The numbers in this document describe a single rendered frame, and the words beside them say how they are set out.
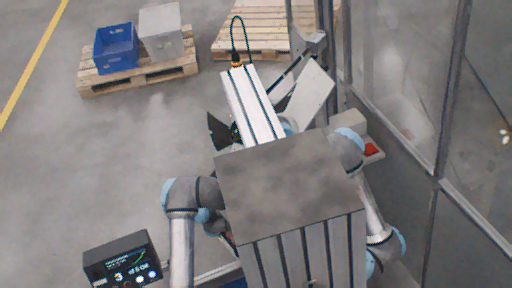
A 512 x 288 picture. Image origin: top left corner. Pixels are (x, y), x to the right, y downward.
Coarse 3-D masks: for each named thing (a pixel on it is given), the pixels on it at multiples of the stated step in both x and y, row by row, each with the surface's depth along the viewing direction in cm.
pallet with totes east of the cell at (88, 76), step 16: (192, 32) 549; (144, 48) 534; (192, 48) 513; (80, 64) 522; (144, 64) 506; (160, 64) 499; (176, 64) 494; (192, 64) 495; (80, 80) 499; (96, 80) 494; (112, 80) 492; (144, 80) 498; (160, 80) 501
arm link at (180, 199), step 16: (176, 192) 178; (192, 192) 177; (176, 208) 176; (192, 208) 178; (176, 224) 177; (192, 224) 179; (176, 240) 176; (192, 240) 178; (176, 256) 174; (192, 256) 177; (176, 272) 173; (192, 272) 176
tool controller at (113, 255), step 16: (112, 240) 200; (128, 240) 197; (144, 240) 194; (96, 256) 193; (112, 256) 191; (128, 256) 192; (144, 256) 194; (96, 272) 190; (112, 272) 193; (128, 272) 195; (144, 272) 197; (160, 272) 200
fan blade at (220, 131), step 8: (208, 112) 266; (208, 120) 267; (216, 120) 259; (216, 128) 262; (224, 128) 255; (216, 136) 266; (224, 136) 260; (216, 144) 270; (224, 144) 264; (232, 144) 260
